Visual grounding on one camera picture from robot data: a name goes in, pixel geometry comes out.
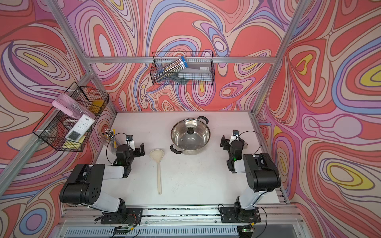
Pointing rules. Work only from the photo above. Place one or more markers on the stainless steel pot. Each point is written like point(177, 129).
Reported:
point(190, 136)

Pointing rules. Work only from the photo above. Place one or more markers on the yellow sticky notes pad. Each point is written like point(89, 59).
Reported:
point(71, 145)

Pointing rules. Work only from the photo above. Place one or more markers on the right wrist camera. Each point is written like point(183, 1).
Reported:
point(235, 135)

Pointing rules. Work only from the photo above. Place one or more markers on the white calculator device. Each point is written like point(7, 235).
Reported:
point(80, 128)

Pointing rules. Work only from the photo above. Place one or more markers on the black wire basket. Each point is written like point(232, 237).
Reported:
point(190, 56)
point(55, 125)

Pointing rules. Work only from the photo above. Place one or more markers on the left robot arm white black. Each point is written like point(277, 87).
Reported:
point(84, 187)

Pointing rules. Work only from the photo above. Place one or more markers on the clear pen holder cup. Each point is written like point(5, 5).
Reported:
point(111, 144)

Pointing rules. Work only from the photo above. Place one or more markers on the glass pot lid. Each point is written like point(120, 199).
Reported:
point(190, 134)

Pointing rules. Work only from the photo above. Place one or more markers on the black wire basket left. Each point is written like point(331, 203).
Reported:
point(55, 125)

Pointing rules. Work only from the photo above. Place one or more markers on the pink box in basket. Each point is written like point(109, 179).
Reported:
point(65, 104)

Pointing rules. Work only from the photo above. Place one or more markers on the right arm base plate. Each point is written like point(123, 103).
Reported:
point(233, 215)

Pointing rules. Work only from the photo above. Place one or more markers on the white grey box in basket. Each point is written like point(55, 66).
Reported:
point(196, 71)

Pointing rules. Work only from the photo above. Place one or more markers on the yellow object in basket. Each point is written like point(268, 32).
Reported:
point(96, 106)

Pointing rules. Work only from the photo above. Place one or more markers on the cream plastic ladle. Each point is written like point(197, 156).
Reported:
point(157, 155)

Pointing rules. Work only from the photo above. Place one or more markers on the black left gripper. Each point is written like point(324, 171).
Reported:
point(137, 150)

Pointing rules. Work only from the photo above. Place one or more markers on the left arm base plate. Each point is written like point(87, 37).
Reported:
point(128, 216)

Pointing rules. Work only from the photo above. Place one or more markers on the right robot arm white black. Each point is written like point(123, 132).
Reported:
point(262, 177)

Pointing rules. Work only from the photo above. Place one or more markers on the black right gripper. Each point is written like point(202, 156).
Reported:
point(225, 143)

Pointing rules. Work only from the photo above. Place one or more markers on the tube of pencils blue cap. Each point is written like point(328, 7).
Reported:
point(164, 71)

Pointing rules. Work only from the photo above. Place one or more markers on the aluminium rail front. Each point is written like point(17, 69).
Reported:
point(273, 214)

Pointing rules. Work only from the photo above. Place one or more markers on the black wire basket back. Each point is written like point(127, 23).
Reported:
point(190, 56)

